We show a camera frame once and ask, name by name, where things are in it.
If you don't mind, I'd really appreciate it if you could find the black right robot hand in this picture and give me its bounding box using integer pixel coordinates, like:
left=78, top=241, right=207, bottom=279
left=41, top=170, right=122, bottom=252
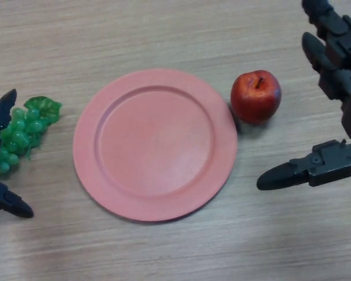
left=256, top=0, right=351, bottom=191

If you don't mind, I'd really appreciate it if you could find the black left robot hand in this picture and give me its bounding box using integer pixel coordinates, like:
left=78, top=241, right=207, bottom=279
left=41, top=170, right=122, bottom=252
left=0, top=89, right=35, bottom=219

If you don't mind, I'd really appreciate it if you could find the green plastic grape bunch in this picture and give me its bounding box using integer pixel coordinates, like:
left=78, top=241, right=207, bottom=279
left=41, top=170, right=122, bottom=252
left=0, top=96, right=63, bottom=181

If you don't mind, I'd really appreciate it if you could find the pink round plate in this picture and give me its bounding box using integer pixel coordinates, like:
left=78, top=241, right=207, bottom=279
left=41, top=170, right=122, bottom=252
left=72, top=68, right=238, bottom=225

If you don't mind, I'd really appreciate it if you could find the red apple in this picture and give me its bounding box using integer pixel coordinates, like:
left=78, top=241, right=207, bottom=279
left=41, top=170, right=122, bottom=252
left=230, top=69, right=282, bottom=125

